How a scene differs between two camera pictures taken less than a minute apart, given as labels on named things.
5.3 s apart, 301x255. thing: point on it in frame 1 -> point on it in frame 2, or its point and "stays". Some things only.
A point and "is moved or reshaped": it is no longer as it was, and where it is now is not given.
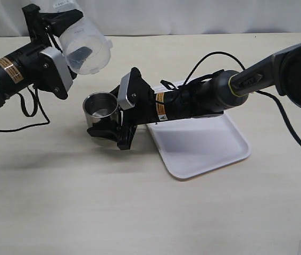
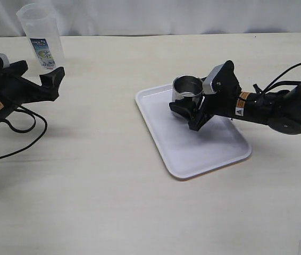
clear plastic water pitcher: x=86 y=51 is moved or reshaped
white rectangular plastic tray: x=192 y=145 stays
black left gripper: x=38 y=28 -> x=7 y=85
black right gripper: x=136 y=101 -> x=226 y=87
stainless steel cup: x=100 y=106 is moved or reshaped
